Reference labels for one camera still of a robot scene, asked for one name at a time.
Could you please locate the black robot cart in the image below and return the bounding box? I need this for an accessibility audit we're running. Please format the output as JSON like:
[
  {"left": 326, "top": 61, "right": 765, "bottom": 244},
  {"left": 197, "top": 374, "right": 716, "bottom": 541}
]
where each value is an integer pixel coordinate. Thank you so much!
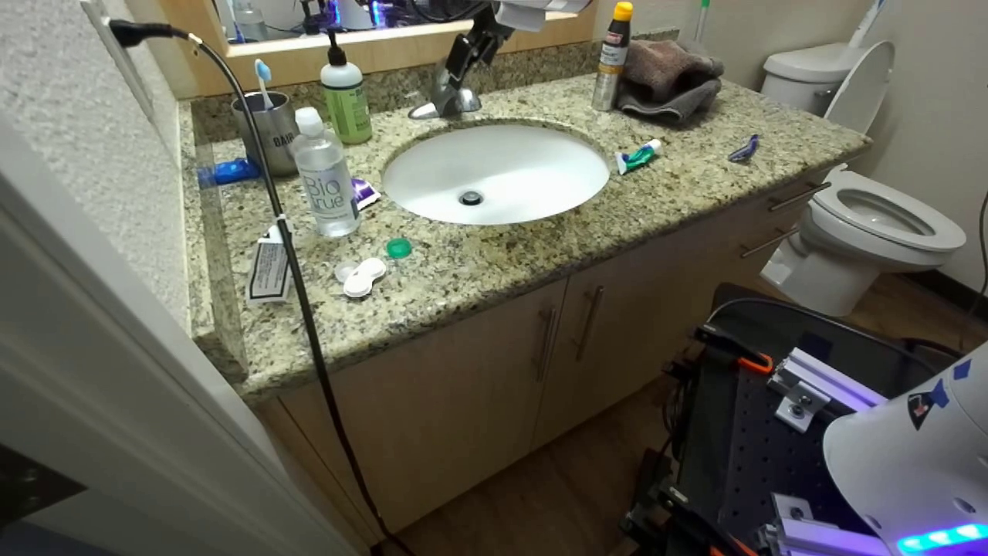
[{"left": 624, "top": 285, "right": 988, "bottom": 556}]

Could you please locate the green round cap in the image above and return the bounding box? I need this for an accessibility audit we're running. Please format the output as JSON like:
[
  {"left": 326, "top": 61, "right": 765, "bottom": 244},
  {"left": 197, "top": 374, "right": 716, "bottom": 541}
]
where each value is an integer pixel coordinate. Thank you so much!
[{"left": 387, "top": 237, "right": 414, "bottom": 259}]

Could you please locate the beige vanity cabinet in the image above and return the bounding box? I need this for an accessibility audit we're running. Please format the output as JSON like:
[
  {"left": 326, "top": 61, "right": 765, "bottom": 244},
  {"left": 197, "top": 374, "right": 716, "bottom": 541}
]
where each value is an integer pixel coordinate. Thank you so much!
[{"left": 242, "top": 168, "right": 820, "bottom": 550}]

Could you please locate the blue flat object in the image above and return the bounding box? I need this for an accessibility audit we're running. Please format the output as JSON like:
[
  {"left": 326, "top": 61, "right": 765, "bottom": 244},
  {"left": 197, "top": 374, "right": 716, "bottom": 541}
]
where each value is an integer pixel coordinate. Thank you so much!
[{"left": 197, "top": 157, "right": 261, "bottom": 189}]

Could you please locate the blue white toothbrush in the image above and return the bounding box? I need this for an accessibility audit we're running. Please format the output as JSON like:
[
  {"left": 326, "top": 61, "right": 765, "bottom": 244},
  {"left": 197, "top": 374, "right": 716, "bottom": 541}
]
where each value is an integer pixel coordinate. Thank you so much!
[{"left": 253, "top": 57, "right": 273, "bottom": 111}]

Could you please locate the blue razor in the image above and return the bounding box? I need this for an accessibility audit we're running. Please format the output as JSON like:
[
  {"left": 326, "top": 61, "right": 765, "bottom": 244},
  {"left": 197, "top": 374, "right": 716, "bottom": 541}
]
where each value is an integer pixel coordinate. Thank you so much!
[{"left": 727, "top": 134, "right": 761, "bottom": 162}]

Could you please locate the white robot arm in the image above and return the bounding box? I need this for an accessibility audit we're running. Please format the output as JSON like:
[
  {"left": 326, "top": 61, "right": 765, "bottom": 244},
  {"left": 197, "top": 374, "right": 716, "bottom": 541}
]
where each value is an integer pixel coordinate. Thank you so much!
[{"left": 442, "top": 0, "right": 592, "bottom": 88}]

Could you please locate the white small tube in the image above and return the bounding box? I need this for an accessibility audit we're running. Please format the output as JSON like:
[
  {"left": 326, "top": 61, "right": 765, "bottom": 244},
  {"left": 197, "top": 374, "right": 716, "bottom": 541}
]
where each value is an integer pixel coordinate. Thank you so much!
[{"left": 247, "top": 227, "right": 291, "bottom": 302}]

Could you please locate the white toilet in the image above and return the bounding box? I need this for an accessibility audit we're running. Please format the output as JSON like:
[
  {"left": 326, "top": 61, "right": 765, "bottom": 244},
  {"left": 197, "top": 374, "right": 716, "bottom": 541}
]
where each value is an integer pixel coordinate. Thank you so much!
[{"left": 758, "top": 0, "right": 967, "bottom": 317}]

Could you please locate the clear plastic water bottle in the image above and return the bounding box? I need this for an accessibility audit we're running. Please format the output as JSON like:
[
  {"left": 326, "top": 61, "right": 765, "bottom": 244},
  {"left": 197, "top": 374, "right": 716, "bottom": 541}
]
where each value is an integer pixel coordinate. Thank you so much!
[{"left": 291, "top": 109, "right": 357, "bottom": 237}]

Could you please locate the green white toothpaste tube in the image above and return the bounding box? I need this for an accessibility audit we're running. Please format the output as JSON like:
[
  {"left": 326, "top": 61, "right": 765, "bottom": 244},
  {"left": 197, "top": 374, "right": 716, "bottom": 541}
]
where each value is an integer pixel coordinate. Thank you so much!
[{"left": 615, "top": 138, "right": 659, "bottom": 176}]

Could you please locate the metal toothbrush cup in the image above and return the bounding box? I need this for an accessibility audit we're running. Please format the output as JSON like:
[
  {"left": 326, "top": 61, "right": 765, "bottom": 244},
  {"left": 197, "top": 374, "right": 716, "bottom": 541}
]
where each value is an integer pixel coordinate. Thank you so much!
[{"left": 231, "top": 92, "right": 296, "bottom": 178}]

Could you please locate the brown folded towel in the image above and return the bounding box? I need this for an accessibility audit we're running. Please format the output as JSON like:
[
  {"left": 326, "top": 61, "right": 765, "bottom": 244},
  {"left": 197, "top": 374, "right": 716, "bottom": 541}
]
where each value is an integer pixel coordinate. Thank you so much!
[{"left": 615, "top": 41, "right": 722, "bottom": 127}]

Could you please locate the white contact lens case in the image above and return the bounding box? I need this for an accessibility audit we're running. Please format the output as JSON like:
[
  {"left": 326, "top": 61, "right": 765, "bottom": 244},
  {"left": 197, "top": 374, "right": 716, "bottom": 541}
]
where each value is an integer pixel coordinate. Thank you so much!
[{"left": 337, "top": 255, "right": 389, "bottom": 299}]

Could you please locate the wood framed mirror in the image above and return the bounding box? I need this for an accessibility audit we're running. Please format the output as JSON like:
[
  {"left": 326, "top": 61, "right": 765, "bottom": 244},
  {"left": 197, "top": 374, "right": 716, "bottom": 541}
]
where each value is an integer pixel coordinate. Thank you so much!
[{"left": 148, "top": 0, "right": 597, "bottom": 98}]

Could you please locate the white wall outlet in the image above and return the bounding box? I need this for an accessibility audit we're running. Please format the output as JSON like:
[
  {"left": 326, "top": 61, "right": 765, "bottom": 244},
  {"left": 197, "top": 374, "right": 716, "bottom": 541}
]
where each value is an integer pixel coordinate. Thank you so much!
[{"left": 79, "top": 0, "right": 155, "bottom": 119}]

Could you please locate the black power cable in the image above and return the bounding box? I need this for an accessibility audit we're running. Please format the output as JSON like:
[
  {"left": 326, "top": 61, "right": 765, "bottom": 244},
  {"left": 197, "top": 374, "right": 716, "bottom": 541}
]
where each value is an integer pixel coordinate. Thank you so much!
[{"left": 107, "top": 15, "right": 414, "bottom": 556}]

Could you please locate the white oval sink basin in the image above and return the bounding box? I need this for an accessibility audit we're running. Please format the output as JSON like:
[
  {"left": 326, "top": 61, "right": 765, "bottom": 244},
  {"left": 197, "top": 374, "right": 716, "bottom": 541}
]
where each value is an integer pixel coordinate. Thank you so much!
[{"left": 378, "top": 119, "right": 611, "bottom": 226}]

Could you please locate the purple white packet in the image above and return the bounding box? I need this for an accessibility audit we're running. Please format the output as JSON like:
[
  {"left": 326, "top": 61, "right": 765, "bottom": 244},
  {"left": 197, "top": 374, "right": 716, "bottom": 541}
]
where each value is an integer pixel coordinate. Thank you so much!
[{"left": 352, "top": 178, "right": 378, "bottom": 209}]

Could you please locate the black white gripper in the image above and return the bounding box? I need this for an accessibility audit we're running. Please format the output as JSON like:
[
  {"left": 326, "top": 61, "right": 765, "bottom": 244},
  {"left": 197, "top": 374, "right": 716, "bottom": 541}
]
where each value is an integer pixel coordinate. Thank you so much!
[{"left": 442, "top": 5, "right": 513, "bottom": 88}]

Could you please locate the green soap pump bottle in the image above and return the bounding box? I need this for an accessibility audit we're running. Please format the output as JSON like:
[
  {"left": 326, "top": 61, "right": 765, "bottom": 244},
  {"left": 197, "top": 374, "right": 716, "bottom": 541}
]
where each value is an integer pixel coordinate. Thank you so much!
[{"left": 319, "top": 34, "right": 372, "bottom": 144}]

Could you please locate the chrome faucet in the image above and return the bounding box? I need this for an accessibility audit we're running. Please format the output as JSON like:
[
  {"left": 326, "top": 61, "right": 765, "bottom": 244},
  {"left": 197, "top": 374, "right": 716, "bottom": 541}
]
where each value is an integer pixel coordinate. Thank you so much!
[{"left": 408, "top": 70, "right": 481, "bottom": 119}]

